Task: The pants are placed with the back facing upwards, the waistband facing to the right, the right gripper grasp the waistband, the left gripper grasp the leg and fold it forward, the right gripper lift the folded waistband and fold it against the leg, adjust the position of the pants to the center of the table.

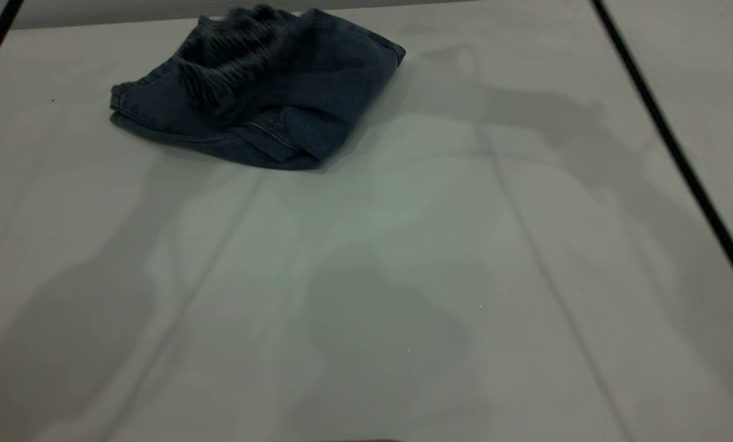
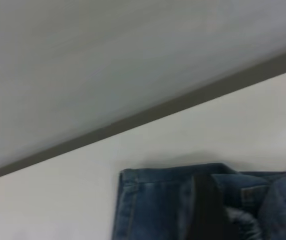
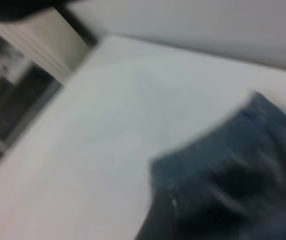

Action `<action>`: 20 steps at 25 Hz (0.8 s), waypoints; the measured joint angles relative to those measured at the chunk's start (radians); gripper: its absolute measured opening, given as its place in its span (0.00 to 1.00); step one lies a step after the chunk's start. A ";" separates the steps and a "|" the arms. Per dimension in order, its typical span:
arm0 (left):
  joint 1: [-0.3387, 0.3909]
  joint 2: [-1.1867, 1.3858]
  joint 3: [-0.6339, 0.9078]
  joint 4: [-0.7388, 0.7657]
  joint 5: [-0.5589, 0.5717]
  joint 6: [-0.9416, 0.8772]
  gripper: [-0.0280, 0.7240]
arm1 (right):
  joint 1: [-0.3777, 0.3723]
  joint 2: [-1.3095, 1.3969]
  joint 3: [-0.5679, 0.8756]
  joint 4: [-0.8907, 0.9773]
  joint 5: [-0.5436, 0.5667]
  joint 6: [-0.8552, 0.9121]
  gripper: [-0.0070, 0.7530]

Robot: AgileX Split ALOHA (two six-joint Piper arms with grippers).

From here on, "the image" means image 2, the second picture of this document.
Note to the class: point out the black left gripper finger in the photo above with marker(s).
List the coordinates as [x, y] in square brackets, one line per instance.
[208, 210]

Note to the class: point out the blue denim printed pants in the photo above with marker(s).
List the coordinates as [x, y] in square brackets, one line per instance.
[152, 207]

